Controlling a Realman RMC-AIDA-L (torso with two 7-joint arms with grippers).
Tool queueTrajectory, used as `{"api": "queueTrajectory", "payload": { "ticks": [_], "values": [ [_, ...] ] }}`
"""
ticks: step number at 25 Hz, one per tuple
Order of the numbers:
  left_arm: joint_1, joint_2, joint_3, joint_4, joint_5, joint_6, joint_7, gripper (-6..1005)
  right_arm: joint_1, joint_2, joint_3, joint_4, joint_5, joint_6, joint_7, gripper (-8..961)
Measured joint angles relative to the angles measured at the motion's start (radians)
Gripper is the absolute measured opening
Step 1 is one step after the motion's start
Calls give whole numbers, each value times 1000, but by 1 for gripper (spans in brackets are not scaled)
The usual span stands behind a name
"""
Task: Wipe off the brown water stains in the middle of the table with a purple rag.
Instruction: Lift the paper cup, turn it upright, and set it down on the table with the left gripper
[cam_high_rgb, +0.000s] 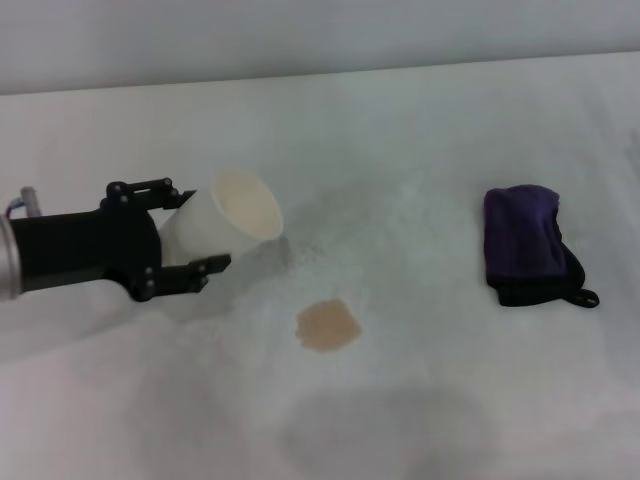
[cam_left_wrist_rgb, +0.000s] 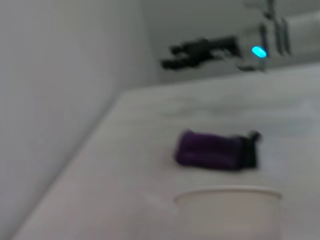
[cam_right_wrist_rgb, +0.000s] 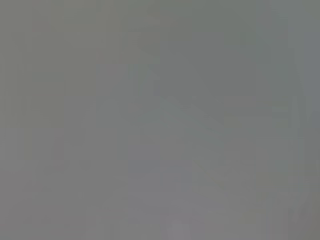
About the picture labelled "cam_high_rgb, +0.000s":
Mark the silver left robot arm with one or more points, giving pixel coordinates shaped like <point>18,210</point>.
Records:
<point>7,260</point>

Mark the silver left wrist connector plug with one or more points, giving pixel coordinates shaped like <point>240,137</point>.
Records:
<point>29,200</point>

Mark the white paper cup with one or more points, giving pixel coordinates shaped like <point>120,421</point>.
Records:
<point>227,220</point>

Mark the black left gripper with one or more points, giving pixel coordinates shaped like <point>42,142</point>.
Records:
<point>85,250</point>

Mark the purple rag with black trim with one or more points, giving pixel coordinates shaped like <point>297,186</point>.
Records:
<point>530,245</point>

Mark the brown water stain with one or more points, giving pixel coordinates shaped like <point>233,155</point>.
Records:
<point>327,326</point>

